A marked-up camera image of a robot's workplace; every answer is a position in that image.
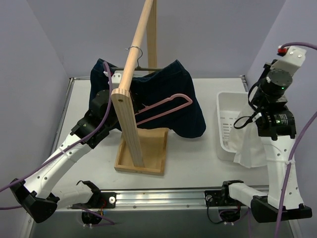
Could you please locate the white plastic basket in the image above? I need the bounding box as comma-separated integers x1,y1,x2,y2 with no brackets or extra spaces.
216,92,248,162

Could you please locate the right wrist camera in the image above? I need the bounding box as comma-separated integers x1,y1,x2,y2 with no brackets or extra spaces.
270,46,307,77

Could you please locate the dark blue denim garment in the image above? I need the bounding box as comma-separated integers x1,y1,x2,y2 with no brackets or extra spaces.
89,58,207,138

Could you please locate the white pleated skirt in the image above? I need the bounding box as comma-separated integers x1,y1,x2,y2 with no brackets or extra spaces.
228,103,266,169

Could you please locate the dark hanger with metal hook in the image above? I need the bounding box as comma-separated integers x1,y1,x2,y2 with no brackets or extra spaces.
109,45,163,72

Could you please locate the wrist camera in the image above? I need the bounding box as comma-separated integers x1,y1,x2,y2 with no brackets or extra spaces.
270,46,307,77
103,71,122,90

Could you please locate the wooden clothes rack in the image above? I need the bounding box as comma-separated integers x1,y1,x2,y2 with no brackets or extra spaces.
111,0,168,176

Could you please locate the pink hanger with metal hook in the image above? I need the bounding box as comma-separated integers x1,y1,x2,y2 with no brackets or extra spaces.
135,93,193,126

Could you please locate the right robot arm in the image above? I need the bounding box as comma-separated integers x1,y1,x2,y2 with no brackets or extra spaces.
216,69,313,223

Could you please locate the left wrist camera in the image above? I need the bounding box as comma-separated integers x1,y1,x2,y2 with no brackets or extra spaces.
103,71,122,90

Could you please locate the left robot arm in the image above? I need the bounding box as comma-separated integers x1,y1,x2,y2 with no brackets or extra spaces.
9,90,118,223

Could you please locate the aluminium mounting rail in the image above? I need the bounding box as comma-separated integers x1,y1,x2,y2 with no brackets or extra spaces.
27,189,273,214

